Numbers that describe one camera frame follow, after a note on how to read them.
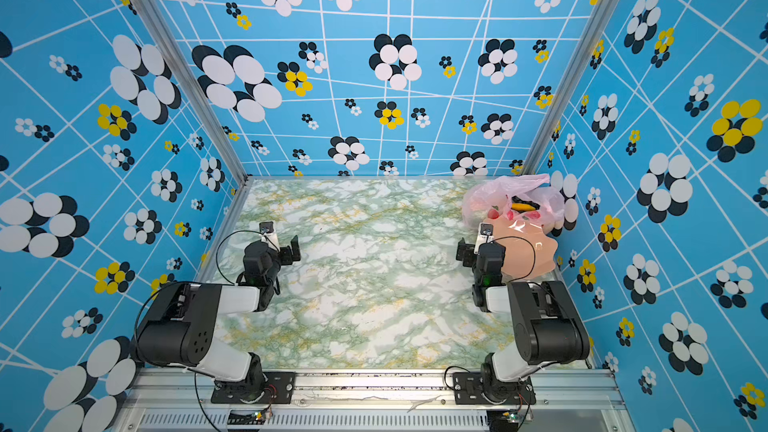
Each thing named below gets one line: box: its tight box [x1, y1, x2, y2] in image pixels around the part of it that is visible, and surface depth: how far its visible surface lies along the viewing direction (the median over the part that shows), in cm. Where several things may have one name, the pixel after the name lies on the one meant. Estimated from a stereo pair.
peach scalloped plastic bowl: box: [483, 216, 559, 281], surface depth 82 cm
